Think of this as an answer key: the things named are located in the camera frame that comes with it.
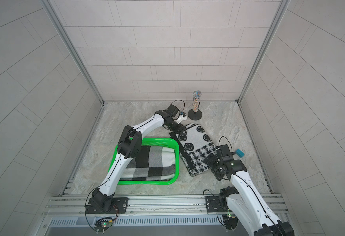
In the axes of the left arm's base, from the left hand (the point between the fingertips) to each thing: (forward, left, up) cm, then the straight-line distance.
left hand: (185, 130), depth 100 cm
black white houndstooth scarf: (-14, -4, +4) cm, 15 cm away
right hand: (-24, -11, +4) cm, 27 cm away
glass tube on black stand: (+13, -8, +3) cm, 15 cm away
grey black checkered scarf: (-25, +19, +6) cm, 32 cm away
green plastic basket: (-10, +20, +2) cm, 22 cm away
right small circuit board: (-50, -20, -1) cm, 54 cm away
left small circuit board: (-51, +39, +1) cm, 64 cm away
